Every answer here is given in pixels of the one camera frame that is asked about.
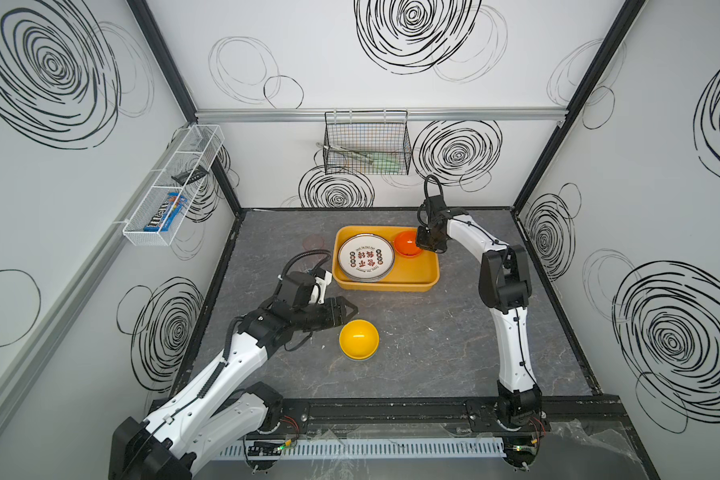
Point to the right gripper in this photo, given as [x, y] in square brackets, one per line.
[428, 238]

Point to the white slotted cable duct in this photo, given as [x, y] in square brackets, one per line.
[402, 448]

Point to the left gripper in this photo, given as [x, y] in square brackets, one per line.
[327, 312]

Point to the blue candy packet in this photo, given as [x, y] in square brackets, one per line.
[171, 206]

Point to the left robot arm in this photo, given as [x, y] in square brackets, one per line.
[214, 410]

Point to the green utensil in basket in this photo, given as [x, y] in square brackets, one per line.
[374, 160]

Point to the yellow plastic bin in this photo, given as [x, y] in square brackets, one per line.
[417, 274]

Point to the pink transparent cup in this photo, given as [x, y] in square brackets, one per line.
[313, 242]

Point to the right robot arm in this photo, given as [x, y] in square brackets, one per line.
[505, 288]

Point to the yellow bowl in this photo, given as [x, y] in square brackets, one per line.
[359, 340]

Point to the black remote in shelf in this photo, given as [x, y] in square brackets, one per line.
[190, 176]

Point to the black wire basket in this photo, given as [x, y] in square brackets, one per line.
[383, 131]

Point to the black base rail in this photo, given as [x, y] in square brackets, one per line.
[478, 414]

